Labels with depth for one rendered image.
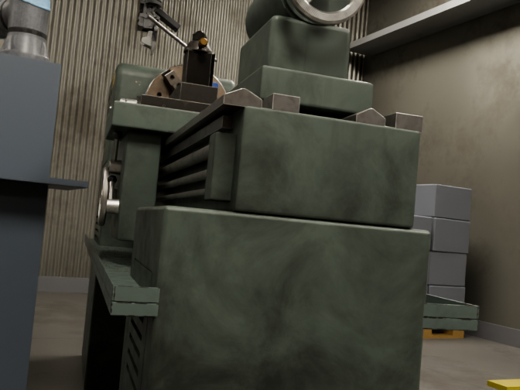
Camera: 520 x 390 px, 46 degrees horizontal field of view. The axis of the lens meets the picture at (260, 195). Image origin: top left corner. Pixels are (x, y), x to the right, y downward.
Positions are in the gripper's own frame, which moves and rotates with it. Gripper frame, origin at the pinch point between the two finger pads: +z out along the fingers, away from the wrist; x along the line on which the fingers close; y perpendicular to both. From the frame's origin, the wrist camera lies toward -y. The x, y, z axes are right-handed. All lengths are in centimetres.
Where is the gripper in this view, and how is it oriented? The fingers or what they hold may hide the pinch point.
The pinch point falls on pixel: (153, 52)
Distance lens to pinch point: 257.6
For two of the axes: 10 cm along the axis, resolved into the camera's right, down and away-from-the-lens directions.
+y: -9.5, -1.0, -2.9
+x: 2.9, -0.3, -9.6
